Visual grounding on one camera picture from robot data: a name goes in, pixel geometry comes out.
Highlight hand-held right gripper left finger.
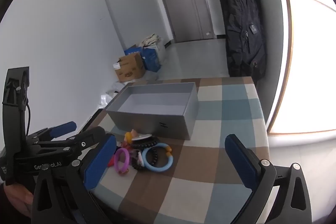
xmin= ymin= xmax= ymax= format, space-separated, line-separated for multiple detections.
xmin=31 ymin=133 xmax=117 ymax=224

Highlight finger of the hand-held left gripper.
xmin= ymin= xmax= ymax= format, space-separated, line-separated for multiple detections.
xmin=34 ymin=126 xmax=106 ymax=157
xmin=28 ymin=121 xmax=77 ymax=141

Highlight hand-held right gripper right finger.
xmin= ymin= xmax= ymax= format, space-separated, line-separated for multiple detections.
xmin=224 ymin=134 xmax=313 ymax=224

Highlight purple ring bracelet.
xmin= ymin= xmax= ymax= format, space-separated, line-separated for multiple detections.
xmin=114 ymin=148 xmax=131 ymax=174

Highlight black bead bracelet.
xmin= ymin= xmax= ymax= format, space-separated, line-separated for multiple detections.
xmin=131 ymin=136 xmax=160 ymax=150
xmin=131 ymin=147 xmax=158 ymax=171

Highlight pink yellow toy figure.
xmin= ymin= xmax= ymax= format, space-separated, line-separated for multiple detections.
xmin=123 ymin=130 xmax=139 ymax=148

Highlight grey cardboard box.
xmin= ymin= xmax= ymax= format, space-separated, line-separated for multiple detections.
xmin=105 ymin=82 xmax=199 ymax=140

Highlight light blue ring bracelet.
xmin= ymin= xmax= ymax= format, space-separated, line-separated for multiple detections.
xmin=142 ymin=143 xmax=174 ymax=171

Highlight person's left hand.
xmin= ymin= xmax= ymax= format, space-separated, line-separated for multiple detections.
xmin=4 ymin=183 xmax=34 ymax=217

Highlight checked tablecloth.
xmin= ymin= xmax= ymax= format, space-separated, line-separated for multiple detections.
xmin=87 ymin=76 xmax=271 ymax=224

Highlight crumpled plastic bags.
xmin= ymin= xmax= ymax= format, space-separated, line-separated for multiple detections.
xmin=98 ymin=82 xmax=130 ymax=109

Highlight brown cardboard carton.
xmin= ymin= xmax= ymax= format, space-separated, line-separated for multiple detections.
xmin=113 ymin=53 xmax=146 ymax=83

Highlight blue carton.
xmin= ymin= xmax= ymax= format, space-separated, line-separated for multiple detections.
xmin=124 ymin=47 xmax=144 ymax=57
xmin=142 ymin=47 xmax=161 ymax=73

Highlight blue bag with clothes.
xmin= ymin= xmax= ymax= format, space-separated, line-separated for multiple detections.
xmin=139 ymin=34 xmax=167 ymax=65

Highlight bright wood-framed panel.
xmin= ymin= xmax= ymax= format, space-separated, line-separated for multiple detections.
xmin=265 ymin=0 xmax=336 ymax=136

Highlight black backpack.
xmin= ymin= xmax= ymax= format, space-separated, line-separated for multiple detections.
xmin=223 ymin=0 xmax=267 ymax=81

